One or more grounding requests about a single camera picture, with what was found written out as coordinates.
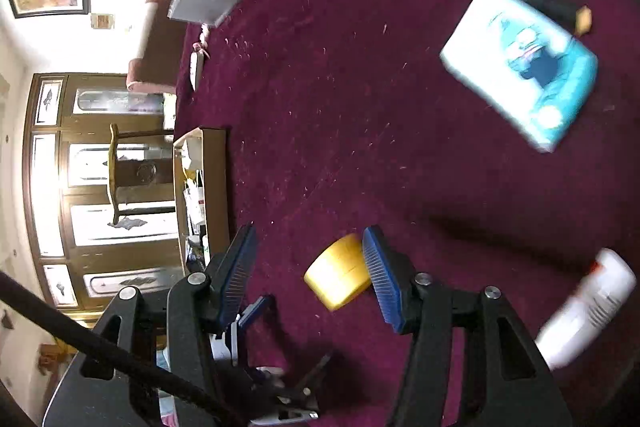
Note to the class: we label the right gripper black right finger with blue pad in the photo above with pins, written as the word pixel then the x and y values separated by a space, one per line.
pixel 506 381

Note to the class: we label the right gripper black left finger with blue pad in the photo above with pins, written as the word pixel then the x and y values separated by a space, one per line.
pixel 202 304

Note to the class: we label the white bottle red cap label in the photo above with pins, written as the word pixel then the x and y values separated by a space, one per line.
pixel 585 314

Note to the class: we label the yellow tape roll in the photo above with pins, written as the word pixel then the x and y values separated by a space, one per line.
pixel 339 274

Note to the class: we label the wooden glass door cabinet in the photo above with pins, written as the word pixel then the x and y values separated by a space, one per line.
pixel 81 260

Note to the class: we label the wooden chair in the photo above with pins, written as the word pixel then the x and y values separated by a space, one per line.
pixel 135 173

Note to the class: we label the teal white tissue pack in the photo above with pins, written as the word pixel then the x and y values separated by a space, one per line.
pixel 534 72

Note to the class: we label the brown armchair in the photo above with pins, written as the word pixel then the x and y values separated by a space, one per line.
pixel 154 67

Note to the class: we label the white keychain tag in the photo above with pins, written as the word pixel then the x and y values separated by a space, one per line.
pixel 198 57

